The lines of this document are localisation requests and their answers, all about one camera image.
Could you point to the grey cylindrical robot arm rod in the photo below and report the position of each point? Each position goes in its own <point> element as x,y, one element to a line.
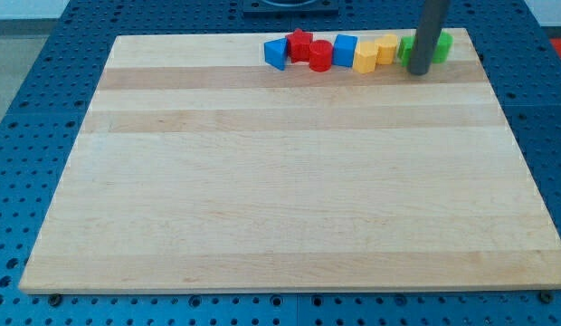
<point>426,36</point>

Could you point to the yellow hexagon block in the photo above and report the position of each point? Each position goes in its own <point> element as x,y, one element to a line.
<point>386,49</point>

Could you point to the light wooden board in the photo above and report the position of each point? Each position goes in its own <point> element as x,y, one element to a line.
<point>199,168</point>

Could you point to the blue triangular prism block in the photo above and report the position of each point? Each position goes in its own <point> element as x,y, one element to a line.
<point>275,53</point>

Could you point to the red cylinder block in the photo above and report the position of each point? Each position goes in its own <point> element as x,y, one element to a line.
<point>320,55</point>

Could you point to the red star block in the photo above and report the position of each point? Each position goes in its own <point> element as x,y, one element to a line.
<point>298,45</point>

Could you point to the blue cube block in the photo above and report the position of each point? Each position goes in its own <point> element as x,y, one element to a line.
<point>343,50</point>

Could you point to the yellow pentagon block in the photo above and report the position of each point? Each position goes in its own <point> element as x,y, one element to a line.
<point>365,56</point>

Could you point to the green block left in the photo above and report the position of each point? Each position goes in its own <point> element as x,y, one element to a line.
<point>405,49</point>

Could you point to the green cylinder block right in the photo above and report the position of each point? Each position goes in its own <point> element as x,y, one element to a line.
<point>443,47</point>

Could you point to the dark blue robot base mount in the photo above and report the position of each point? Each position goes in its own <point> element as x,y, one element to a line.
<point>261,7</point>

